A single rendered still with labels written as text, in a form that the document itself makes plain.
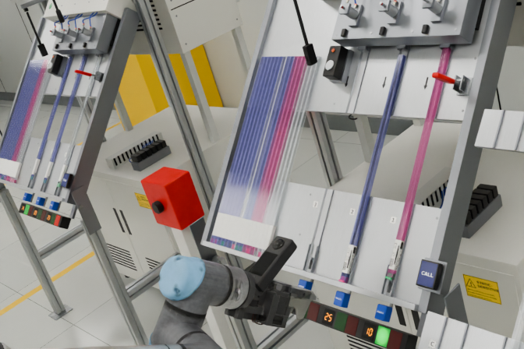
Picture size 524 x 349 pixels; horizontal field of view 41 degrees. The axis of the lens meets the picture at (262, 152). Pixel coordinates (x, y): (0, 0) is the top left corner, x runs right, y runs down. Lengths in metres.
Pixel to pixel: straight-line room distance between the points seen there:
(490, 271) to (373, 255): 0.33
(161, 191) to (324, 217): 0.72
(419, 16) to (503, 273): 0.60
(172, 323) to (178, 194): 0.99
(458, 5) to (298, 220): 0.59
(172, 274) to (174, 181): 0.97
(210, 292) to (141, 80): 3.51
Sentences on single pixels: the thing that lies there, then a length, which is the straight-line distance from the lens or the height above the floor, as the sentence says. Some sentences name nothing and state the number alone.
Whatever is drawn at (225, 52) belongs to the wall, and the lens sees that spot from 4.74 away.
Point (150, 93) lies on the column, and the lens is 4.64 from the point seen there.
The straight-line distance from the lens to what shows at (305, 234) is 1.62.
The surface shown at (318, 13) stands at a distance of 1.82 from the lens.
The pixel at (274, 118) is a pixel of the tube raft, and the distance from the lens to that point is 1.78.
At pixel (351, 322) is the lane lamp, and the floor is 0.66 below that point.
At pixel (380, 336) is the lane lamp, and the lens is 1.47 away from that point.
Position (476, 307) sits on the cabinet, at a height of 0.47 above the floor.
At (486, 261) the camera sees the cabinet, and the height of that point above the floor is 0.61.
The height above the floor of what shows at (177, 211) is 0.69.
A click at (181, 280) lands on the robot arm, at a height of 0.99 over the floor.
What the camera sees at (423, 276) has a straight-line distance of 1.36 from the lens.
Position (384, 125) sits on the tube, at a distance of 1.54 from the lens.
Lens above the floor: 1.55
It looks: 21 degrees down
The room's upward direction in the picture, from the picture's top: 18 degrees counter-clockwise
